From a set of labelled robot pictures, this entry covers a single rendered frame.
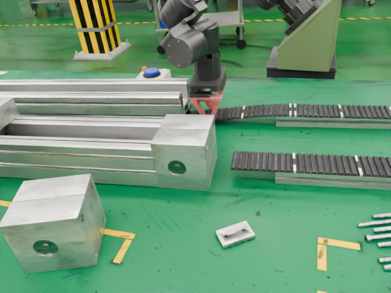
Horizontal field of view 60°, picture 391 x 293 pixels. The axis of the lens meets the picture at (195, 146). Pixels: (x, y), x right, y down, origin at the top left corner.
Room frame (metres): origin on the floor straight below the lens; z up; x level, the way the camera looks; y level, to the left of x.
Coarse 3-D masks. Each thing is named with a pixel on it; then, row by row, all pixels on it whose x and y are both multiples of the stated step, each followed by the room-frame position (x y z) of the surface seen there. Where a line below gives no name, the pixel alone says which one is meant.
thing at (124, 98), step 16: (0, 80) 0.86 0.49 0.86; (16, 80) 0.85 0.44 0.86; (32, 80) 0.84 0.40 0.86; (48, 80) 0.82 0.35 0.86; (64, 80) 0.81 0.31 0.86; (80, 80) 0.80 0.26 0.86; (96, 80) 0.79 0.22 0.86; (112, 80) 0.77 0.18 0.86; (128, 80) 0.76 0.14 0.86; (144, 80) 0.75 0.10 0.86; (160, 80) 0.74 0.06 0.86; (176, 80) 0.73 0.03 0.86; (0, 96) 0.76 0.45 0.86; (16, 96) 0.75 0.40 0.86; (32, 96) 0.73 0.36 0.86; (48, 96) 0.72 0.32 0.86; (64, 96) 0.71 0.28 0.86; (80, 96) 0.70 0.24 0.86; (96, 96) 0.69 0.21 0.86; (112, 96) 0.68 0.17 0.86; (128, 96) 0.67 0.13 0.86; (144, 96) 0.66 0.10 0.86; (160, 96) 0.66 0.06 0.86; (176, 96) 0.65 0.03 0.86; (32, 112) 0.74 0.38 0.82; (48, 112) 0.73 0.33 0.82; (64, 112) 0.71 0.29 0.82; (80, 112) 0.70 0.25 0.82; (96, 112) 0.69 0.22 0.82; (112, 112) 0.68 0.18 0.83; (128, 112) 0.67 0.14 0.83; (144, 112) 0.66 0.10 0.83; (160, 112) 0.65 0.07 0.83; (176, 112) 0.64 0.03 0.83
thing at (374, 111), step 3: (369, 105) 0.61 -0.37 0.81; (375, 105) 0.60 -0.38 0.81; (369, 108) 0.59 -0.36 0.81; (372, 108) 0.59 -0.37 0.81; (375, 108) 0.59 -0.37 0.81; (378, 108) 0.59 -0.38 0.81; (369, 111) 0.59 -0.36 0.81; (372, 111) 0.58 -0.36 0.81; (375, 111) 0.58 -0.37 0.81; (378, 111) 0.58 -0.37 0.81; (372, 114) 0.57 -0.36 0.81; (375, 114) 0.57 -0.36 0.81; (378, 114) 0.57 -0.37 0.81; (381, 114) 0.57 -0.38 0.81; (372, 117) 0.56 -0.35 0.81; (375, 117) 0.56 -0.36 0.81; (378, 117) 0.56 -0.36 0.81; (381, 117) 0.56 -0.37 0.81
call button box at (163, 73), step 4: (160, 72) 0.85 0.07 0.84; (164, 72) 0.85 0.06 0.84; (168, 72) 0.86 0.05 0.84; (140, 76) 0.84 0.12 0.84; (144, 76) 0.83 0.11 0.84; (148, 76) 0.83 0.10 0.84; (152, 76) 0.83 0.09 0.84; (156, 76) 0.83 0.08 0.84; (160, 76) 0.83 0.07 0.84; (164, 76) 0.83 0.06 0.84; (168, 76) 0.85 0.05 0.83
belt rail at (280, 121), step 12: (276, 120) 0.62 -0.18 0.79; (288, 120) 0.62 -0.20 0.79; (300, 120) 0.61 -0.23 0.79; (312, 120) 0.61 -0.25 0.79; (324, 120) 0.60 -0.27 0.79; (336, 120) 0.59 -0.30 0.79; (348, 120) 0.58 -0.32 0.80; (360, 120) 0.58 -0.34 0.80; (372, 120) 0.57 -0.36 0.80; (384, 120) 0.56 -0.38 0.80
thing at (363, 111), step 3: (360, 105) 0.61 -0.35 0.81; (363, 105) 0.61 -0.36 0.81; (366, 105) 0.61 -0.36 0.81; (360, 108) 0.60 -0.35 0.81; (363, 108) 0.60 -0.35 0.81; (366, 108) 0.60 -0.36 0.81; (360, 111) 0.59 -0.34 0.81; (363, 111) 0.59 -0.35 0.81; (366, 111) 0.58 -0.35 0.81; (360, 114) 0.58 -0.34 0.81; (363, 114) 0.57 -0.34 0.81; (366, 114) 0.58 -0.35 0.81; (369, 114) 0.57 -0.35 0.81; (363, 117) 0.56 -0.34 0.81; (366, 117) 0.56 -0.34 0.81; (369, 117) 0.56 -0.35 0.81
